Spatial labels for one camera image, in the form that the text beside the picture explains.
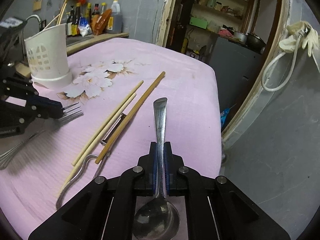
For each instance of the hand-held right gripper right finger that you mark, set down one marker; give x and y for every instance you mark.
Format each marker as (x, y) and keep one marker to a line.
(168, 170)

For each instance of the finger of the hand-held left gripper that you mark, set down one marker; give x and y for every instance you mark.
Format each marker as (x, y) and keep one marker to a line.
(37, 112)
(25, 90)

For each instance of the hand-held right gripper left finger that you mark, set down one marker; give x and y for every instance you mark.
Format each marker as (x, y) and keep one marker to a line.
(154, 170)

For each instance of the metal fork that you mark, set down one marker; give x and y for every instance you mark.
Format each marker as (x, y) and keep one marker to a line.
(72, 116)

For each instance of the metal spoon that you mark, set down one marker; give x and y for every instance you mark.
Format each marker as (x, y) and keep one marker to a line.
(160, 130)

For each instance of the white plastic utensil basket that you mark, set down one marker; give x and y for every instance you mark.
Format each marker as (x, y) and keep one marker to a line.
(50, 55)

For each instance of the brown wooden chopstick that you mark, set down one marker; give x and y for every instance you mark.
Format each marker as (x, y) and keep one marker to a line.
(140, 105)

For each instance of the black wok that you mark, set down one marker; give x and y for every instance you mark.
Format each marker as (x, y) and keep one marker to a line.
(15, 30)

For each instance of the stainless steel sink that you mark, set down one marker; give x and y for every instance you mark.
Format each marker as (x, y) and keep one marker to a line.
(77, 40)

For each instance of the chrome faucet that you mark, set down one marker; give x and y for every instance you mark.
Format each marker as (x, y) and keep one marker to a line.
(33, 17)

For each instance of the blue plastic packet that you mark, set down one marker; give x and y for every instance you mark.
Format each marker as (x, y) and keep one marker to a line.
(225, 117)

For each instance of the pink flower-print tablecloth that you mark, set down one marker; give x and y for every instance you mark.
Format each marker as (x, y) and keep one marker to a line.
(175, 92)

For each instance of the dark bottle white label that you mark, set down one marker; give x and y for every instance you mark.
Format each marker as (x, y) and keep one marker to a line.
(70, 21)

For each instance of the white salt bag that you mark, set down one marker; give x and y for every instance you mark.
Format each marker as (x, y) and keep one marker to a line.
(85, 27)

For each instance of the dark bottle yellow label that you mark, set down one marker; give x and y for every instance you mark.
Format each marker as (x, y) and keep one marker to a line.
(77, 17)

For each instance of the beige kitchen counter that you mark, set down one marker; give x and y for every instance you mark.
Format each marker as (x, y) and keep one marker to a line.
(100, 38)

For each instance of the yellow-cap sauce bottle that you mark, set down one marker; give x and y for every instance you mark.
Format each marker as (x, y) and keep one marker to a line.
(103, 8)
(88, 11)

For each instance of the dark bottle red label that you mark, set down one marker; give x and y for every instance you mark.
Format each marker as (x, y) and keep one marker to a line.
(95, 12)

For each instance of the grey cabinet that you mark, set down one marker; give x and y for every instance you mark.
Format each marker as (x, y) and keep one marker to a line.
(232, 67)

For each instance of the pink cloth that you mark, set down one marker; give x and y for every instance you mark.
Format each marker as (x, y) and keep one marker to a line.
(226, 33)

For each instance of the green box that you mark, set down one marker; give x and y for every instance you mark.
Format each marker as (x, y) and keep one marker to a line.
(198, 23)

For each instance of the steel pot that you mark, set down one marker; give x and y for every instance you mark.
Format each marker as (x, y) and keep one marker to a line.
(240, 37)

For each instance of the dark metal pot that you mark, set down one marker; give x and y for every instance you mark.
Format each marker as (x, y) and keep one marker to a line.
(255, 42)

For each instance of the wooden shelf unit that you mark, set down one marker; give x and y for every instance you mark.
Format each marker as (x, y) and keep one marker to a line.
(212, 11)

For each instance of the small glass jar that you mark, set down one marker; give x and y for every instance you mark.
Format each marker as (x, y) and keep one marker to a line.
(219, 6)

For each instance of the green jar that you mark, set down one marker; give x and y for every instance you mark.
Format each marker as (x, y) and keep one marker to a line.
(212, 2)

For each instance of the white rubber glove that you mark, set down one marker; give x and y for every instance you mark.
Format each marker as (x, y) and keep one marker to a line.
(310, 37)
(290, 43)

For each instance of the black wall socket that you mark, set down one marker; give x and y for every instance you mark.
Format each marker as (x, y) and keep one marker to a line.
(43, 24)

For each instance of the wooden door frame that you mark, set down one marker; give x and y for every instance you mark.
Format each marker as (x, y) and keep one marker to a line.
(170, 12)

